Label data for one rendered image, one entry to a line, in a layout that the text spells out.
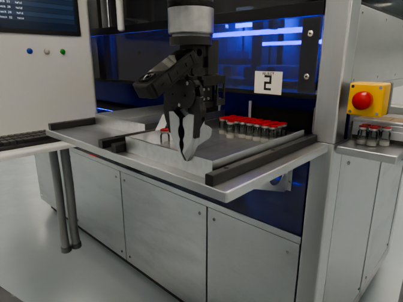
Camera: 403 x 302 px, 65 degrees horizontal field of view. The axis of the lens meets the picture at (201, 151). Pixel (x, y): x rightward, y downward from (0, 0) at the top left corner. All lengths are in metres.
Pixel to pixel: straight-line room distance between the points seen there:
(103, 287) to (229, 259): 0.79
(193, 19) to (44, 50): 0.93
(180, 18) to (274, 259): 0.76
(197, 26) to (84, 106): 0.98
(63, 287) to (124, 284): 0.30
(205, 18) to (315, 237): 0.65
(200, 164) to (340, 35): 0.45
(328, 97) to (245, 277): 0.65
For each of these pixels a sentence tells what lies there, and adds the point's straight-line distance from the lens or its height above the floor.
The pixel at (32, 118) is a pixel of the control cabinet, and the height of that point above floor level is 0.86.
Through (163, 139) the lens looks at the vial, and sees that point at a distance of 0.72.
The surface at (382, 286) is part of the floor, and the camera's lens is 1.92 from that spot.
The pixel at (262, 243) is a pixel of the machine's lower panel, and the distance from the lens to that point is 1.04.
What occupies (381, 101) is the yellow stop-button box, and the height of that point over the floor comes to 0.99.
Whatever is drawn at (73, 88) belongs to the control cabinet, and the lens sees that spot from 1.42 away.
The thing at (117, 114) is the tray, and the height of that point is 0.90.
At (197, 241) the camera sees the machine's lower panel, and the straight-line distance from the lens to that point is 1.25.
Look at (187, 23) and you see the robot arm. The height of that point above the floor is 1.13.
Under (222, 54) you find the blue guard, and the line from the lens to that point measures 0.99.
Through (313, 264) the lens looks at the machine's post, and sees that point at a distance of 0.98.
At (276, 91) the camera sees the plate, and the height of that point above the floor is 1.00.
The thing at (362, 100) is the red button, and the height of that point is 1.00.
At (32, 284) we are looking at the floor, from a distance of 1.91.
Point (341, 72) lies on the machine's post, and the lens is 0.81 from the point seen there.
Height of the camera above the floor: 1.08
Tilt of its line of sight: 16 degrees down
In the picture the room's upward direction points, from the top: straight up
